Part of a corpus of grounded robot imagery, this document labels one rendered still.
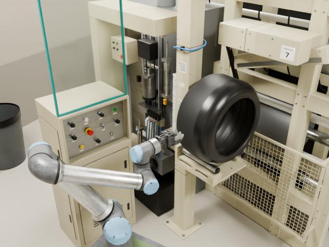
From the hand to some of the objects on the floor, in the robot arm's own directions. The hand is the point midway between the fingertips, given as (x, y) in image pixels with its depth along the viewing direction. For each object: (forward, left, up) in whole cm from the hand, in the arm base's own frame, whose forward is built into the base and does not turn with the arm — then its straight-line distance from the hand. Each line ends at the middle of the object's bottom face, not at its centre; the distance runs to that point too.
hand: (181, 136), depth 215 cm
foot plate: (+46, +20, -121) cm, 131 cm away
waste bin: (+43, +243, -114) cm, 272 cm away
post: (+45, +20, -121) cm, 131 cm away
